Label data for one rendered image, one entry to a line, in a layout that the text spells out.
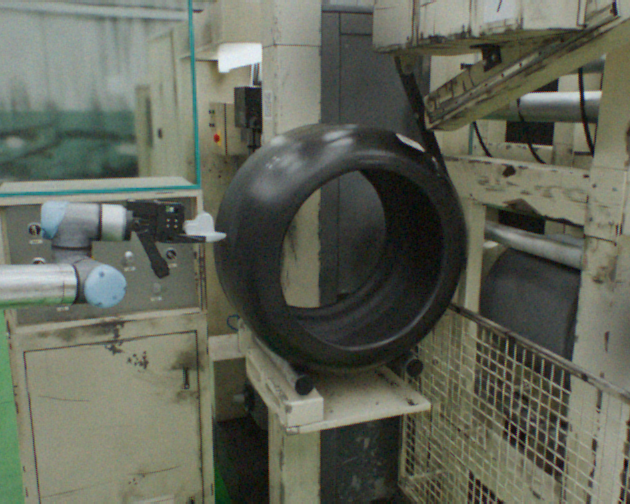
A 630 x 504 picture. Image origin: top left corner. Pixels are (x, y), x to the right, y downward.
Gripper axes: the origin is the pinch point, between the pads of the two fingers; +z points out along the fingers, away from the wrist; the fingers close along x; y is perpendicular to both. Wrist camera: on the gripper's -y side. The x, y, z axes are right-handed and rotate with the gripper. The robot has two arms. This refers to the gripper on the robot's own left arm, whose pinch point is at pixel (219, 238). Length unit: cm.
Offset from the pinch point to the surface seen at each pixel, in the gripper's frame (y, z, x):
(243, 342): -32.7, 14.6, 23.5
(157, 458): -79, -2, 49
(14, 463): -129, -46, 143
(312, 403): -34.8, 21.9, -11.0
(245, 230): 3.6, 3.2, -8.8
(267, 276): -5.3, 7.9, -12.0
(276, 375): -34.4, 18.2, 4.5
